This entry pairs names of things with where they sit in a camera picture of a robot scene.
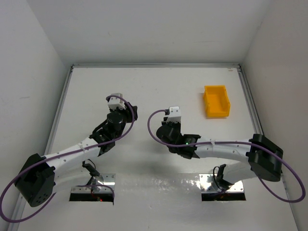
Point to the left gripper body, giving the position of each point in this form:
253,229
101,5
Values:
132,112

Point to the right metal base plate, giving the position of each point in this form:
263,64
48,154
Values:
208,184

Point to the yellow plastic bin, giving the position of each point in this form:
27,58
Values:
216,101

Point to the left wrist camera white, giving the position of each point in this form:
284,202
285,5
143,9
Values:
115,102

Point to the metal base plate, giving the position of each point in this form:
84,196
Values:
105,183
208,184

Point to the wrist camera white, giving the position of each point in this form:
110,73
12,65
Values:
174,115
115,102

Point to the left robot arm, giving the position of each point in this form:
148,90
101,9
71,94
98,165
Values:
42,176

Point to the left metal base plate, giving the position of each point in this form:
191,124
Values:
105,183

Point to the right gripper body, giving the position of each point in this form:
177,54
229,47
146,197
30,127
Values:
165,122

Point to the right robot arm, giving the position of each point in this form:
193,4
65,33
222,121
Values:
255,157

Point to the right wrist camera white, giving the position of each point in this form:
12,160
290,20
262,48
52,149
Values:
174,115

